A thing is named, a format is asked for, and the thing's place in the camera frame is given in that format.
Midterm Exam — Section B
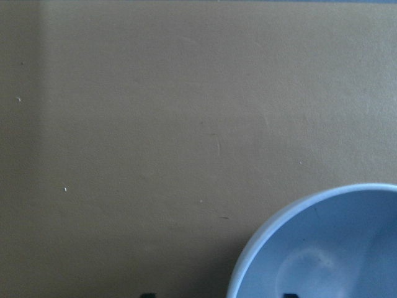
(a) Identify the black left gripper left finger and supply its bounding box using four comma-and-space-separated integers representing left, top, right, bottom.
140, 292, 156, 298

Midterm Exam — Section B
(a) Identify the blue bowl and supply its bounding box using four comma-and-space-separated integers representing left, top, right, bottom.
227, 183, 396, 297

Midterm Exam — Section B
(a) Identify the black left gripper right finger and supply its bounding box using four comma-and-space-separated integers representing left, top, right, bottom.
282, 293, 297, 298

